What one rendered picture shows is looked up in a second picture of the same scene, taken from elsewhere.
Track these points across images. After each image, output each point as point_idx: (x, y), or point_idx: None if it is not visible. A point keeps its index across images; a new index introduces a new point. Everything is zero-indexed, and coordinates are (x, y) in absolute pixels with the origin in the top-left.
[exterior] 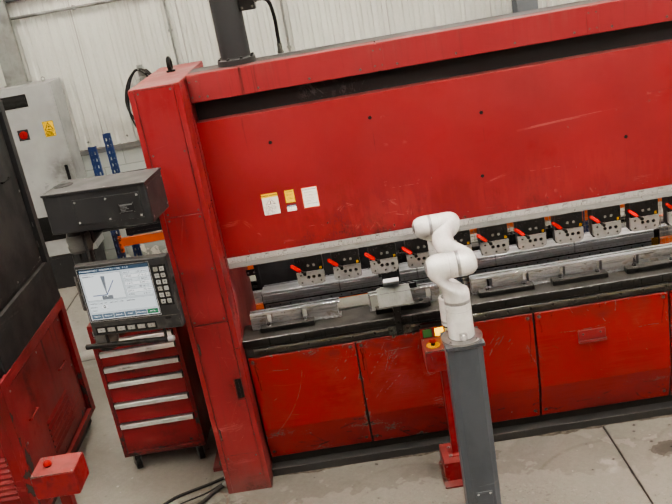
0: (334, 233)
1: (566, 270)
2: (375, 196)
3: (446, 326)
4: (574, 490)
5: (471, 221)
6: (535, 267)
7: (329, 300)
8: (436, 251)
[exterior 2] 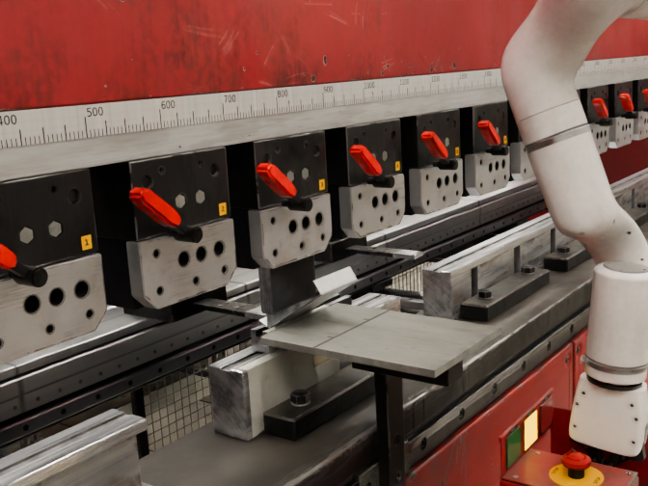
0: (147, 61)
1: (556, 237)
2: None
3: (635, 382)
4: None
5: (463, 83)
6: (522, 233)
7: (90, 431)
8: (576, 106)
